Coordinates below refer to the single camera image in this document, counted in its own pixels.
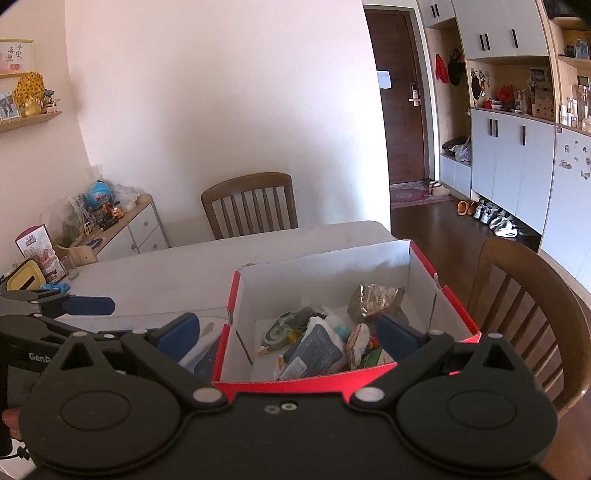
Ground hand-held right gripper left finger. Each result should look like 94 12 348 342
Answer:
39 312 230 408

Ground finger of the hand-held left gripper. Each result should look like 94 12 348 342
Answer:
0 289 116 320
28 316 160 347

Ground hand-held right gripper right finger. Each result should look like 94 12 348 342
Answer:
350 314 536 408

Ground striped beige plush charm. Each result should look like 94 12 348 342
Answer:
346 323 371 370

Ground blue wet wipes pack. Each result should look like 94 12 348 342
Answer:
276 316 347 382

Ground red shoe box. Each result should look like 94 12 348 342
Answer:
212 239 482 402

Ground grey green tape dispenser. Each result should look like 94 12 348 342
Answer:
261 311 301 356

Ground person's left hand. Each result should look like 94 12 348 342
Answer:
0 408 22 438

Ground blue speckled mat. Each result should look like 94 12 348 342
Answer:
178 318 227 382

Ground small wooden stand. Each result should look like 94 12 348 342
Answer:
54 244 99 269

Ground red white snack bag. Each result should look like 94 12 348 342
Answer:
15 224 68 284

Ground white wooden sideboard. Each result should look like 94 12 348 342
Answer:
60 194 171 264

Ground blue globe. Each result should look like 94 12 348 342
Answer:
88 181 114 206

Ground white plastic bags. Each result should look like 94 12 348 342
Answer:
113 184 140 211

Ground red patterned rug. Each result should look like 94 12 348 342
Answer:
390 181 456 210

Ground wooden round-back chair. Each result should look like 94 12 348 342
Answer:
466 237 591 412

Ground wooden slat-back chair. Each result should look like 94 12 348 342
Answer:
201 172 299 240

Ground row of shoes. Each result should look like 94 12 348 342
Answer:
473 198 518 239

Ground dark brown door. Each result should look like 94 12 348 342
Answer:
365 9 430 186

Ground black hanging bag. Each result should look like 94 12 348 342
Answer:
448 48 467 86

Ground wooden wall shelf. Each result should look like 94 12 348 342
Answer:
0 111 63 135

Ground white wooden wall cabinet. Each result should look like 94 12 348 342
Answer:
416 0 591 297

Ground standing photo frame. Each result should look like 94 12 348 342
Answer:
0 92 20 122

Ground gold framed wall picture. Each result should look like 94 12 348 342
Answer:
0 39 36 77

